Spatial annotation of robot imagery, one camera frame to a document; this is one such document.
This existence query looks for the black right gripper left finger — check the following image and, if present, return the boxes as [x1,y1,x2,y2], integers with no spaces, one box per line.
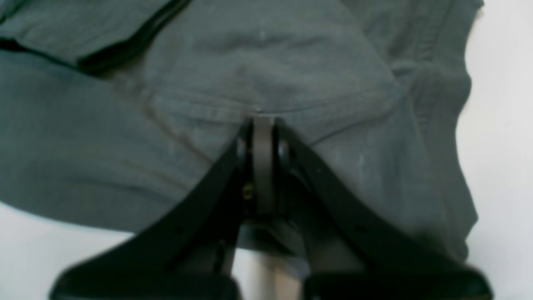
[50,117,272,300]

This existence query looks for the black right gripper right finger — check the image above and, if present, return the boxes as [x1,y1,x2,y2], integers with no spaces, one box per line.
[273,118,493,300]

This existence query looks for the dark grey T-shirt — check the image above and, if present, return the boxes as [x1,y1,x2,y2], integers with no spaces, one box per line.
[0,0,484,260]

